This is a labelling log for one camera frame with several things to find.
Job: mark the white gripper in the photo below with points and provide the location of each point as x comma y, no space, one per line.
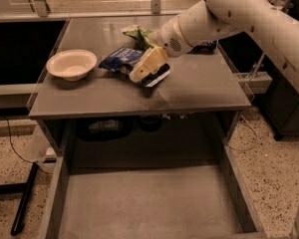
168,40

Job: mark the blue chip bag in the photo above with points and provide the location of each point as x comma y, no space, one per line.
123,61

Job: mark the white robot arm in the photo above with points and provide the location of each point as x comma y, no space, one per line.
275,33

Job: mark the green chip bag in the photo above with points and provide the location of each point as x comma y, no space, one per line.
141,35

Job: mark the grey drawer cabinet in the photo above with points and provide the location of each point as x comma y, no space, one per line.
197,83

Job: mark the open grey top drawer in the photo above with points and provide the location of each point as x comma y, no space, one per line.
113,192

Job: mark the blue soda can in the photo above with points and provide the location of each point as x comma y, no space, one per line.
204,48

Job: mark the white bowl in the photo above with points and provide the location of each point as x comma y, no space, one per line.
71,65

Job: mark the black floor stand leg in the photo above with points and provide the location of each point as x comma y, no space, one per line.
25,188

